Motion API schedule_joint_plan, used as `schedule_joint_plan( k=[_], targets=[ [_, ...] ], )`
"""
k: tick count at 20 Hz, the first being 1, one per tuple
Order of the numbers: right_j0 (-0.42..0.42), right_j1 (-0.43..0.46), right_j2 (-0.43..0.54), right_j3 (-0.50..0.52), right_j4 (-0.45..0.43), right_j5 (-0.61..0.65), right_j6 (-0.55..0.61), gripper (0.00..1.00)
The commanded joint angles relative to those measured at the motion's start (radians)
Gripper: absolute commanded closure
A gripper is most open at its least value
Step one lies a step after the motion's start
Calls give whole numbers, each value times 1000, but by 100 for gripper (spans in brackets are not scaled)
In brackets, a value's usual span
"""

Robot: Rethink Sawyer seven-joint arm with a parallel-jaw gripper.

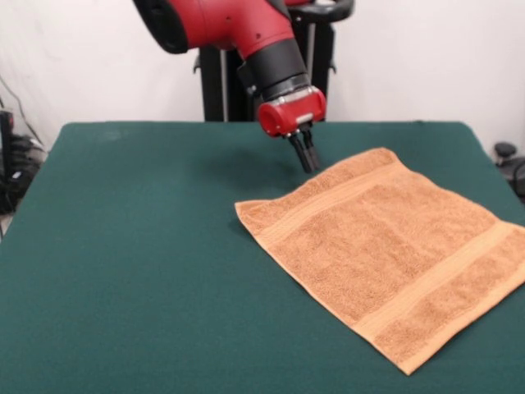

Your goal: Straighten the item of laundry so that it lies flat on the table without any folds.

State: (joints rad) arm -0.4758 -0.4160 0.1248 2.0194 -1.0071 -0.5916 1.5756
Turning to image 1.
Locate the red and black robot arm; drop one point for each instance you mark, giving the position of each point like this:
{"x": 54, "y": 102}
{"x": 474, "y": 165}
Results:
{"x": 229, "y": 24}

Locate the dark green table cloth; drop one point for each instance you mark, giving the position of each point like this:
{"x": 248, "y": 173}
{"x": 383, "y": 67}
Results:
{"x": 102, "y": 267}

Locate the orange terry towel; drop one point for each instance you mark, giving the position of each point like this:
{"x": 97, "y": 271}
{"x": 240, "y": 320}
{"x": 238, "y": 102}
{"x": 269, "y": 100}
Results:
{"x": 377, "y": 254}

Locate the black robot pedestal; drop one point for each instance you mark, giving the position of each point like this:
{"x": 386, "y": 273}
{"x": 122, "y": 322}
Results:
{"x": 221, "y": 90}

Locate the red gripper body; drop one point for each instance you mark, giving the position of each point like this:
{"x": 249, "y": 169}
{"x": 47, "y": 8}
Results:
{"x": 291, "y": 113}

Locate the black electronics box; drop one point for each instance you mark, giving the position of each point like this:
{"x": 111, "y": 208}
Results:
{"x": 5, "y": 131}

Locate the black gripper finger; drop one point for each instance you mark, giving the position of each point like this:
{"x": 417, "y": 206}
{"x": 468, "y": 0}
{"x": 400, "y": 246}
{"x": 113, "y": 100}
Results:
{"x": 311, "y": 152}
{"x": 302, "y": 156}

